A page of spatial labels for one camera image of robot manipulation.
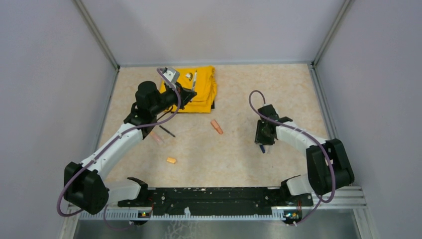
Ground blue pen cap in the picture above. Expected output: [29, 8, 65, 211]
[259, 145, 266, 154]

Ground orange highlighter pen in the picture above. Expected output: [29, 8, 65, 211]
[211, 120, 223, 134]

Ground white marker pen black tip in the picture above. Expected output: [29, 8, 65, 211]
[191, 71, 198, 91]

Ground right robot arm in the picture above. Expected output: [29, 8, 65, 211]
[254, 105, 355, 205]

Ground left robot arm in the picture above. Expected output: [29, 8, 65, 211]
[56, 81, 197, 217]

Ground thin black pen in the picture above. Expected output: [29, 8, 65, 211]
[159, 125, 176, 137]

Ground pink highlighter pen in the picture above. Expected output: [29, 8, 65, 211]
[149, 131, 164, 145]

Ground yellow folded shirt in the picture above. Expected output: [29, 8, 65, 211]
[176, 65, 217, 114]

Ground orange highlighter cap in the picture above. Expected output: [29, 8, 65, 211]
[166, 157, 177, 164]

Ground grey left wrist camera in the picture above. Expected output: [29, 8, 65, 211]
[162, 67, 180, 87]

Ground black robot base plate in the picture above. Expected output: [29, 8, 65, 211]
[117, 178, 314, 223]

